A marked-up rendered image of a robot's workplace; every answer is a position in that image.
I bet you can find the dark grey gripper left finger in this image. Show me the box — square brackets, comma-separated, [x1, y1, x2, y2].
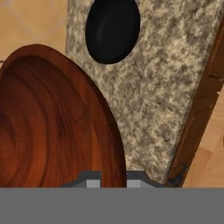
[59, 171, 102, 189]

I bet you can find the large brown wooden bowl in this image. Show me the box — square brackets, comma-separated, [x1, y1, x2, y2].
[0, 43, 128, 188]

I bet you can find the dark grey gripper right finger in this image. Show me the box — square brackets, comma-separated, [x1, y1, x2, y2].
[126, 171, 165, 189]

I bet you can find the small black bowl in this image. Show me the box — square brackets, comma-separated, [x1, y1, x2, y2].
[85, 0, 141, 65]

